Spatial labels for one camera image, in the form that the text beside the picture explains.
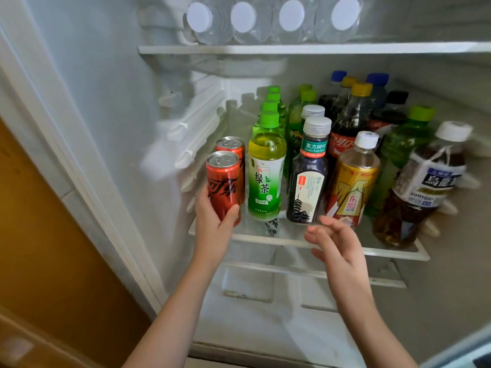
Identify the glass fridge shelf white trim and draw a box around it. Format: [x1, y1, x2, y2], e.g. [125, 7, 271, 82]
[187, 205, 431, 262]
[138, 41, 491, 56]

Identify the person's right forearm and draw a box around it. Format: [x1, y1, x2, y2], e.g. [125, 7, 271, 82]
[333, 290, 419, 368]

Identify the brown tea bottle white cap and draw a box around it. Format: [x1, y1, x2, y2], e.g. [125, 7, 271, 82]
[372, 121, 474, 250]

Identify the brown wooden cabinet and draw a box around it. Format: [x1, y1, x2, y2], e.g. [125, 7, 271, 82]
[0, 118, 152, 368]

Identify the red soda can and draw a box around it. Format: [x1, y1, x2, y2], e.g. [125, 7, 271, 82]
[215, 136, 246, 206]
[206, 150, 242, 227]

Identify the yellow energy drink bottle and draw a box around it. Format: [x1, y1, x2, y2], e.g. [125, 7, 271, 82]
[326, 130, 381, 229]

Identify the cola bottle black cap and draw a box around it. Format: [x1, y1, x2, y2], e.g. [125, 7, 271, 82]
[369, 90, 409, 135]

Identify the clear water bottle white cap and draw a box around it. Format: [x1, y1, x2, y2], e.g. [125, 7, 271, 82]
[314, 0, 366, 44]
[272, 0, 320, 45]
[183, 0, 235, 45]
[229, 0, 280, 45]

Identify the white refrigerator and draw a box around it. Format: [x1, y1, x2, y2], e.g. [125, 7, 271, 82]
[0, 0, 491, 368]

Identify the person's left hand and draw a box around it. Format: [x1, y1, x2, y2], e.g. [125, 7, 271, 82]
[194, 186, 241, 262]

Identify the dark tea bottle grey cap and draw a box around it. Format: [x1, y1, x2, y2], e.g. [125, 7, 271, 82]
[286, 116, 333, 225]
[300, 104, 326, 123]

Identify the person's right hand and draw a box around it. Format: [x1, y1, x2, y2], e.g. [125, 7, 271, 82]
[304, 215, 371, 300]

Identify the person's left forearm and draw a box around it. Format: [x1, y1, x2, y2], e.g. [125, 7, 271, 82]
[123, 257, 228, 368]

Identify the large green drink bottle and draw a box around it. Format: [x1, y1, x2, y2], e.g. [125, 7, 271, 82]
[365, 106, 436, 217]

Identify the white crisper drawer cover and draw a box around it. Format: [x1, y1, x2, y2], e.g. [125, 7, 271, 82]
[221, 260, 408, 289]

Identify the dark soda bottle blue cap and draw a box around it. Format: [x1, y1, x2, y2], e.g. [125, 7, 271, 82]
[365, 73, 390, 115]
[318, 70, 348, 111]

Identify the cola bottle yellow cap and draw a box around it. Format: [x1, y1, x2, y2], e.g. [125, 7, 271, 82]
[333, 76, 358, 111]
[329, 82, 374, 159]

